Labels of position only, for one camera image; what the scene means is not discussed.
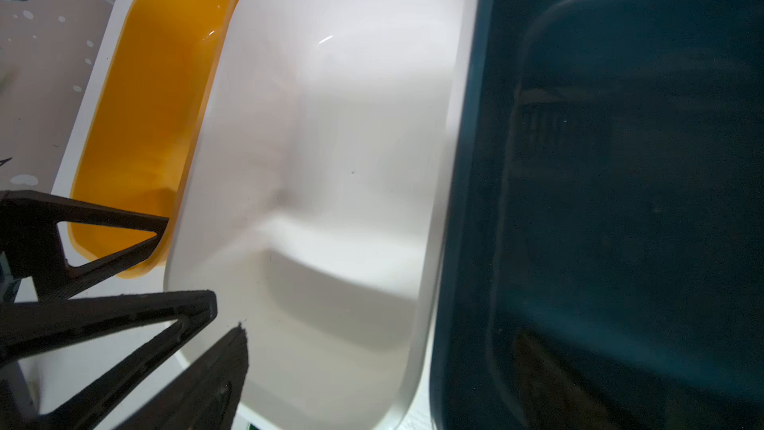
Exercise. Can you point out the dark teal plastic bin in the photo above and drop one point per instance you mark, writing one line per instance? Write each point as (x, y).
(603, 262)

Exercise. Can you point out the white plastic bin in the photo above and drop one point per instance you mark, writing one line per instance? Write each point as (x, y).
(316, 202)

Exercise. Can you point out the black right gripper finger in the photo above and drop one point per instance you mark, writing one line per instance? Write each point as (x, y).
(203, 396)

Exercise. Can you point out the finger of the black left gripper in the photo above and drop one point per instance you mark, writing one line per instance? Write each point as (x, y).
(67, 246)
(28, 329)

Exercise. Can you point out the yellow plastic bin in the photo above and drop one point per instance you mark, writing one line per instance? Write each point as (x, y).
(143, 135)

